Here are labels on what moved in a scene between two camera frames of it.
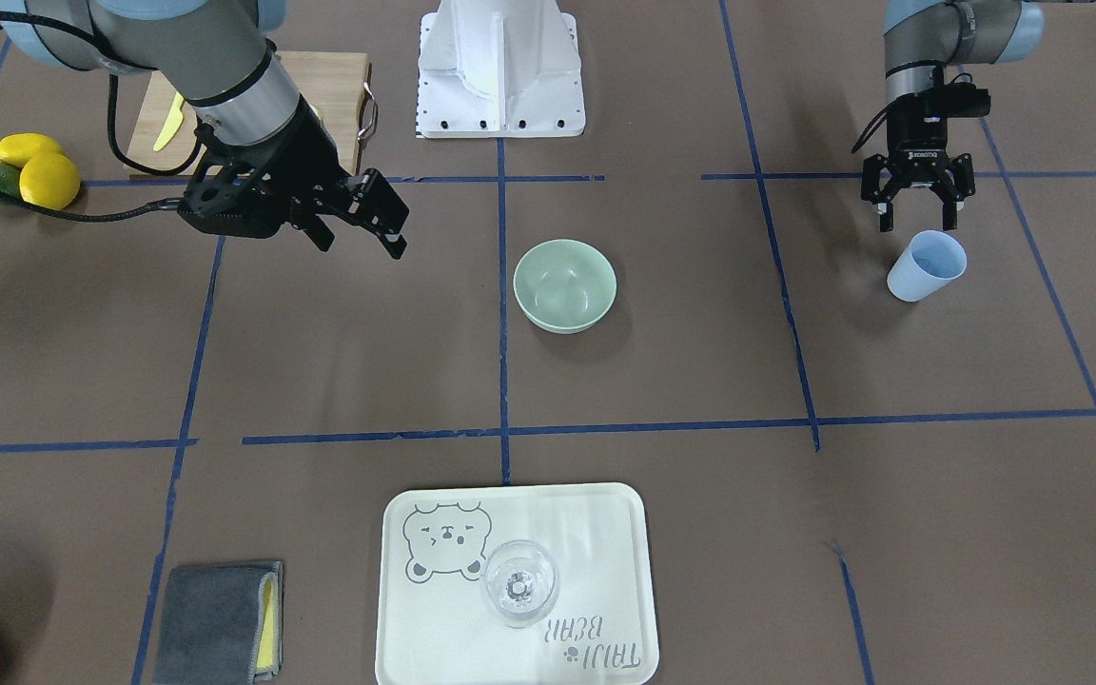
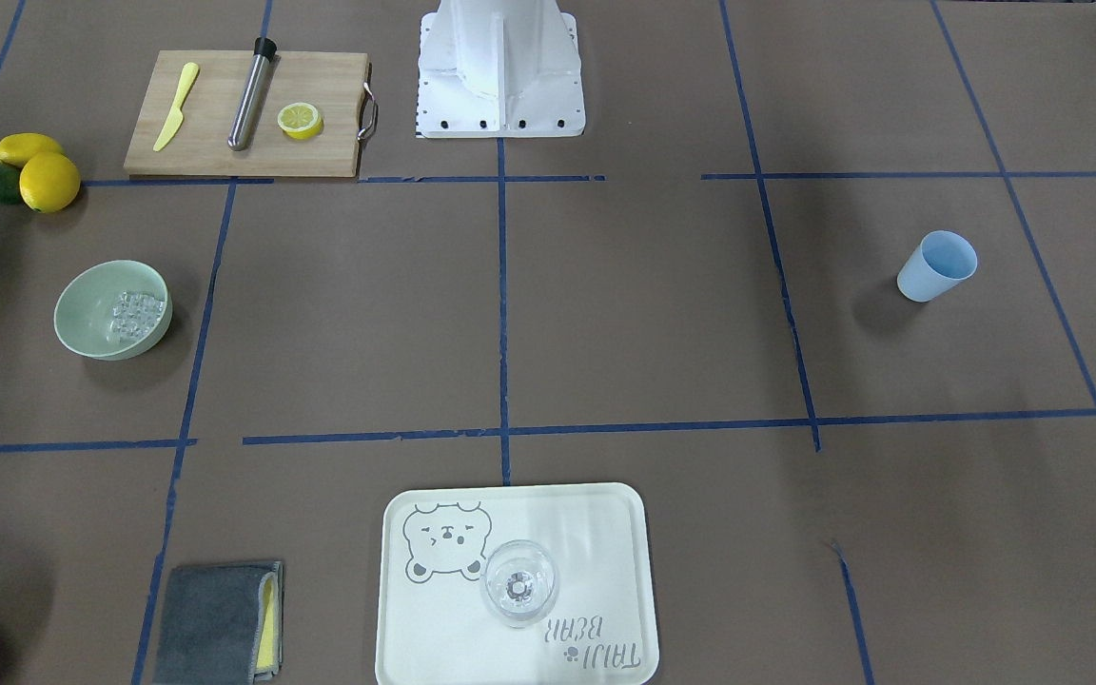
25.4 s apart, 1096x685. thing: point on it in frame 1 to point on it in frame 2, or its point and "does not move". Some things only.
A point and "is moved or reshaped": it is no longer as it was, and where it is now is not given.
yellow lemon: (49, 180) does not move
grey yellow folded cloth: (222, 625) does not move
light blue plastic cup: (929, 263) is moved or reshaped
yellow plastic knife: (173, 123) does not move
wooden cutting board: (333, 86) does not move
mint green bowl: (565, 285) to (112, 310)
